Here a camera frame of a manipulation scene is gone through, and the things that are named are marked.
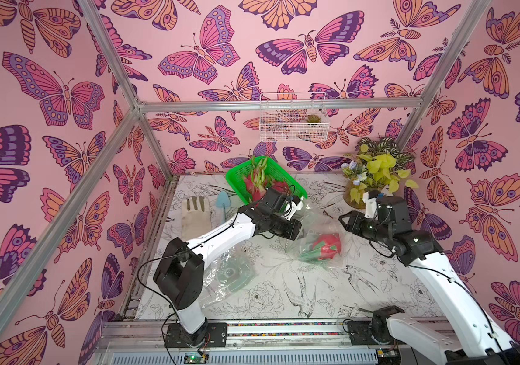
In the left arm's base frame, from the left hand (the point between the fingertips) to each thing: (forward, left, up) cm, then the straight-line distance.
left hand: (306, 234), depth 79 cm
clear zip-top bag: (+8, -5, -6) cm, 11 cm away
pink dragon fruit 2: (+31, +7, -10) cm, 34 cm away
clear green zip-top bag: (-8, +28, -16) cm, 33 cm away
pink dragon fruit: (+28, +18, -4) cm, 34 cm away
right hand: (+2, -12, +7) cm, 14 cm away
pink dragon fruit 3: (-1, -9, -7) cm, 11 cm away
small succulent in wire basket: (+44, -5, +18) cm, 47 cm away
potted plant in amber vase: (+26, -30, +8) cm, 41 cm away
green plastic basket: (+34, +28, -12) cm, 46 cm away
